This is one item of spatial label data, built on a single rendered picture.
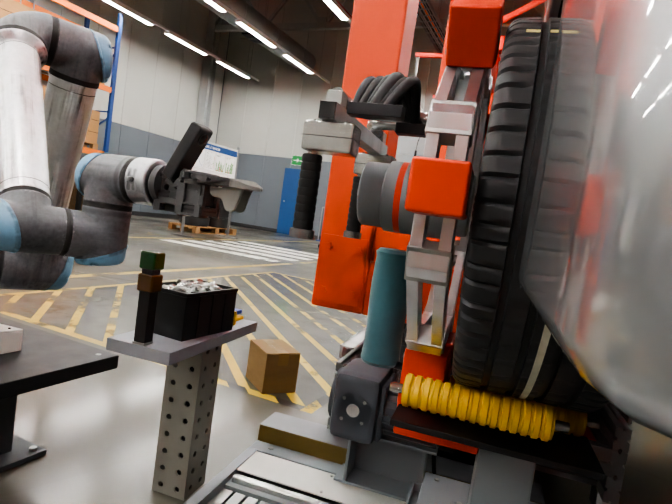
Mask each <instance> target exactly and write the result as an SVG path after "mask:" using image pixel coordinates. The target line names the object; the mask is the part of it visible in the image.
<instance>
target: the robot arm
mask: <svg viewBox="0 0 672 504"><path fill-rule="evenodd" d="M112 62H113V55H112V47H111V43H110V41H109V39H108V38H107V37H106V36H105V35H102V34H100V33H98V32H95V31H93V30H92V29H90V28H89V29H87V28H85V27H82V26H79V25H76V24H74V23H71V22H68V21H65V20H63V19H60V18H57V17H54V16H52V15H50V14H47V13H43V12H37V11H22V12H16V13H12V14H9V15H7V16H5V17H3V18H1V19H0V289H15V290H41V291H47V290H59V289H61V288H63V287H64V286H65V285H66V283H67V282H68V280H69V277H70V275H71V272H72V268H73V264H74V260H75V262H76V263H78V264H81V265H89V266H113V265H118V264H121V263H122V262H123V261H124V259H125V255H126V250H127V248H128V245H127V243H128V236H129V228H130V221H131V214H132V207H133V203H134V204H143V205H149V206H153V209H154V210H161V211H169V212H174V213H176V214H177V215H179V214H180V215H179V216H193V217H196V218H208V217H212V218H218V219H219V212H220V207H219V202H220V198H221V199H222V201H223V205H224V208H225V210H226V211H229V212H232V211H234V210H235V211H236V212H238V213H242V212H243V211H244V210H245V208H246V206H247V203H248V200H249V198H250V195H251V193H252V192H253V191H259V192H262V191H263V188H262V187H260V186H259V185H258V184H257V183H255V182H252V181H246V180H240V179H233V178H227V177H220V176H218V175H214V174H210V173H205V172H199V171H193V170H192V168H193V166H194V165H195V163H196V161H197V160H198V158H199V156H200V155H201V153H202V151H203V150H204V148H205V146H206V145H207V143H208V141H209V140H210V138H211V136H212V135H213V131H212V130H211V129H209V128H208V127H207V126H205V125H202V124H199V123H196V122H192V123H191V124H190V126H189V127H188V129H187V131H186V133H185V134H184V136H183V138H182V139H181V141H180V143H179V144H178V146H177V148H176V150H175V151H174V153H173V155H172V156H171V158H170V160H169V161H168V163H167V164H166V162H164V161H163V160H159V159H151V158H143V157H133V156H124V155H116V154H112V153H109V152H104V153H91V154H88V155H86V156H85V157H83V158H82V159H81V160H80V158H81V154H82V150H83V145H84V141H85V137H86V133H87V129H88V125H89V121H90V117H91V113H92V108H93V104H94V100H95V96H96V92H97V90H98V89H99V85H100V82H101V83H107V82H108V80H109V77H110V76H111V71H112ZM44 65H47V66H50V68H49V72H48V73H49V79H48V83H47V88H46V93H45V97H44V100H43V86H42V71H41V68H42V67H44ZM74 183H75V185H76V188H77V189H78V191H79V192H80V193H81V194H82V195H83V196H84V197H83V205H82V211H79V210H71V209H68V207H69V203H70V199H71V195H72V191H73V187H74ZM219 187H222V188H219ZM205 206H207V207H205ZM210 207H211V208H210Z"/></svg>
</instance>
